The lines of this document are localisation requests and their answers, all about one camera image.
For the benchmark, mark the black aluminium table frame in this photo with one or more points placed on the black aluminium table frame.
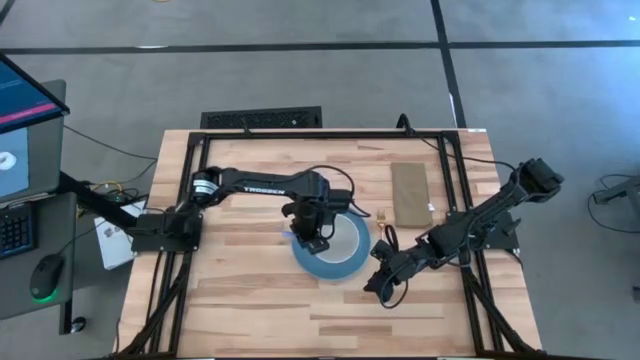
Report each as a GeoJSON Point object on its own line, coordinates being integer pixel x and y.
{"type": "Point", "coordinates": [325, 135]}

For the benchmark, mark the grey stand foot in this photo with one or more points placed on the grey stand foot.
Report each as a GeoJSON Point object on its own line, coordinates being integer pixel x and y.
{"type": "Point", "coordinates": [620, 190]}

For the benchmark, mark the black floor vent grille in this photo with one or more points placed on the black floor vent grille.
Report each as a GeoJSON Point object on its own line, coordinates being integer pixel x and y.
{"type": "Point", "coordinates": [261, 117]}

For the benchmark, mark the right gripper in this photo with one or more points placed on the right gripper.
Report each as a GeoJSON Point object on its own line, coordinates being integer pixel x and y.
{"type": "Point", "coordinates": [407, 261]}

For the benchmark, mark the blue round plate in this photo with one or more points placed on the blue round plate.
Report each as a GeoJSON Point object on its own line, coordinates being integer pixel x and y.
{"type": "Point", "coordinates": [345, 270]}

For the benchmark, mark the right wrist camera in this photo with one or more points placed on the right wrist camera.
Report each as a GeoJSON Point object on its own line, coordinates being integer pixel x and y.
{"type": "Point", "coordinates": [382, 250]}

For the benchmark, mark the brown folded napkin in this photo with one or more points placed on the brown folded napkin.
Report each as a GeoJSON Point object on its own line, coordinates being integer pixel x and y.
{"type": "Point", "coordinates": [411, 195]}

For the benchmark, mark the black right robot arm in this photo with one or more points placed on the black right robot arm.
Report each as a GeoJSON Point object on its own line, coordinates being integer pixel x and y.
{"type": "Point", "coordinates": [480, 215]}

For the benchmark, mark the black keyboard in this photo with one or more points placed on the black keyboard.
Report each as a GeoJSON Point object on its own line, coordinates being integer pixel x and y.
{"type": "Point", "coordinates": [15, 231]}

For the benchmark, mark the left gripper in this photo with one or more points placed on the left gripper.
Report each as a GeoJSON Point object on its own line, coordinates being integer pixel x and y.
{"type": "Point", "coordinates": [306, 222]}

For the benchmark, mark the dark grey computer desk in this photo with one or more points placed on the dark grey computer desk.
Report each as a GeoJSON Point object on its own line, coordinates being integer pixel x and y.
{"type": "Point", "coordinates": [57, 225]}

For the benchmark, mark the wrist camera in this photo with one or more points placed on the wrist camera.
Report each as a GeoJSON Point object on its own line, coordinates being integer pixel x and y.
{"type": "Point", "coordinates": [382, 250]}
{"type": "Point", "coordinates": [315, 246]}

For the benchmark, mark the desk castor wheel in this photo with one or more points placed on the desk castor wheel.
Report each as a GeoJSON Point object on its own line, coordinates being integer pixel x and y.
{"type": "Point", "coordinates": [78, 324]}

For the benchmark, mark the small grey plate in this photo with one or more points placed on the small grey plate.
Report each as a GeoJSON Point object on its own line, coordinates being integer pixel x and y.
{"type": "Point", "coordinates": [345, 240]}

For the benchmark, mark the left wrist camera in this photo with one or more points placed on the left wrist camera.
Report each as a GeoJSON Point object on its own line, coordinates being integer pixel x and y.
{"type": "Point", "coordinates": [315, 246]}

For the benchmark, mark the white printed booklet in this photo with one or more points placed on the white printed booklet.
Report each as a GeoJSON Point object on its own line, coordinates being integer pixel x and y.
{"type": "Point", "coordinates": [115, 245]}

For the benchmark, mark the black computer monitor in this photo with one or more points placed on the black computer monitor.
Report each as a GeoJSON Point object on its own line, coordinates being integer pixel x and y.
{"type": "Point", "coordinates": [25, 97]}

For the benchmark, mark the gold metal fork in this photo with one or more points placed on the gold metal fork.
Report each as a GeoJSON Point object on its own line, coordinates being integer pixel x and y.
{"type": "Point", "coordinates": [381, 222]}

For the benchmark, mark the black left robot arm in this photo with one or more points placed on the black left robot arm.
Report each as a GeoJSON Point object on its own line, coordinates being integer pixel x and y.
{"type": "Point", "coordinates": [260, 182]}

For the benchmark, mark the black computer mouse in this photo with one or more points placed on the black computer mouse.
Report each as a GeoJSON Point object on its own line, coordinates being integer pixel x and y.
{"type": "Point", "coordinates": [46, 277]}

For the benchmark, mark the grey display device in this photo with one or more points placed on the grey display device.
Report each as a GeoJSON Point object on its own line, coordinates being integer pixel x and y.
{"type": "Point", "coordinates": [47, 150]}

